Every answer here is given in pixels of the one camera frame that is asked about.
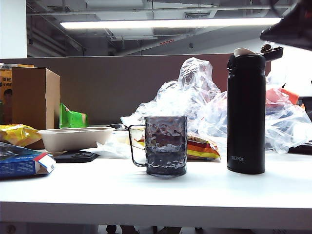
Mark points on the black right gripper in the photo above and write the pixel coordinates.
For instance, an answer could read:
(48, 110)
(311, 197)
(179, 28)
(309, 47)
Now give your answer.
(301, 26)

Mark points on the black Thermos flask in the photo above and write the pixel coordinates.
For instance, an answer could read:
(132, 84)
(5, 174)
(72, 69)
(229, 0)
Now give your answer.
(246, 109)

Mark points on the orange cloth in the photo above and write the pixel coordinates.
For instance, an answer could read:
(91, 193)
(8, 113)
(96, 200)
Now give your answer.
(290, 95)

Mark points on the clear crumpled plastic bag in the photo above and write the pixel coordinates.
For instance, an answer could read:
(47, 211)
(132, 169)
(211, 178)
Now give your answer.
(195, 97)

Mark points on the long ceiling light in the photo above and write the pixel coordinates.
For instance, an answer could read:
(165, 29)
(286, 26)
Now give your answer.
(170, 23)

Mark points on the black pouch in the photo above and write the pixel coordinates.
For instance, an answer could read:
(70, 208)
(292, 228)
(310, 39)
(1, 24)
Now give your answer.
(302, 149)

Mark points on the prawn crackers snack bag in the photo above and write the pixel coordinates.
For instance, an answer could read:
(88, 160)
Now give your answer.
(202, 148)

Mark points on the dark textured glass mug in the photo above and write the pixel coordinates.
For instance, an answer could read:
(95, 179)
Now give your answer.
(165, 146)

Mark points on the brown desk partition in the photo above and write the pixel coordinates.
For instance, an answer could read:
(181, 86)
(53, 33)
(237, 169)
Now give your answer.
(109, 85)

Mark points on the white plastic bag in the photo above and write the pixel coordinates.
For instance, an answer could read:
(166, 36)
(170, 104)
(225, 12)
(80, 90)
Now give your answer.
(112, 148)

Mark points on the green snack bag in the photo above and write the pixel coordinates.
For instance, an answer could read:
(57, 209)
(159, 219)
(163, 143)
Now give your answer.
(70, 119)

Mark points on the beige paper food container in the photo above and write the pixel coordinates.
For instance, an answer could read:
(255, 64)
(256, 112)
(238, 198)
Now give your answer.
(73, 139)

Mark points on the black smartphone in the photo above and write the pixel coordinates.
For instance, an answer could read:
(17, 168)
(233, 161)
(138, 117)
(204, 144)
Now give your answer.
(75, 156)

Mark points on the tall brown cardboard box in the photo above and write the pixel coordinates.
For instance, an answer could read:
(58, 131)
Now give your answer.
(34, 97)

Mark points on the yellow printed box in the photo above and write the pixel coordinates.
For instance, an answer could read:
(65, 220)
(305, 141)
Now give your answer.
(5, 83)

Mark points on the yellow snack bag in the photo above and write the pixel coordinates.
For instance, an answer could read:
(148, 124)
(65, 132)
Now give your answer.
(17, 134)

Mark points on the blue cardboard box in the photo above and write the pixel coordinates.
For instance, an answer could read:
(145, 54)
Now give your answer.
(19, 165)

